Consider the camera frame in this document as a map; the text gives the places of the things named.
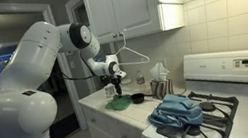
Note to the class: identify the metal cabinet knob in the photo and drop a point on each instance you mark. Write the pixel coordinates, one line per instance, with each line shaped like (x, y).
(121, 34)

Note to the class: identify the blue towel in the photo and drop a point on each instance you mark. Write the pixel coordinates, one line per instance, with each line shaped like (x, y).
(176, 111)

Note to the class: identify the green towel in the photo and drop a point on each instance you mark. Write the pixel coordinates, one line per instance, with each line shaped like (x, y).
(118, 103)

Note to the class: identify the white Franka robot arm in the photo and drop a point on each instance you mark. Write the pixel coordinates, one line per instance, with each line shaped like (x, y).
(25, 85)

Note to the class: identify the white lower cabinet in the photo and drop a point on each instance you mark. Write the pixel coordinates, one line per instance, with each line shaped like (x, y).
(111, 135)

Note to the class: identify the black stove grate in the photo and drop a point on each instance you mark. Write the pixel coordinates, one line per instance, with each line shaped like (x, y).
(221, 103)

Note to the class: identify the white cabinet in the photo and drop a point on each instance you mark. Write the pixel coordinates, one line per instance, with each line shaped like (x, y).
(126, 4)
(111, 135)

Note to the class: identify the white mug blue flowers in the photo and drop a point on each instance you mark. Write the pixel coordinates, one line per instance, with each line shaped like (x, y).
(109, 90)

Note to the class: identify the white gas stove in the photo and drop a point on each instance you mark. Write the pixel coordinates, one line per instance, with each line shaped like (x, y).
(233, 77)

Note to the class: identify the white upper cabinet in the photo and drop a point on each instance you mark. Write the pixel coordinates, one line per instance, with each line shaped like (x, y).
(126, 4)

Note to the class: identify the clear water bottle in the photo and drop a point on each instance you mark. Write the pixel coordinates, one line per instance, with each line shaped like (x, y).
(140, 78)

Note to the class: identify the small black measuring cup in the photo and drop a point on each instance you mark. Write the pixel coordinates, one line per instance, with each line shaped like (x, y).
(137, 98)

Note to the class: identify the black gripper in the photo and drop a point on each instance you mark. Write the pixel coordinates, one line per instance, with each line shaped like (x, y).
(116, 82)

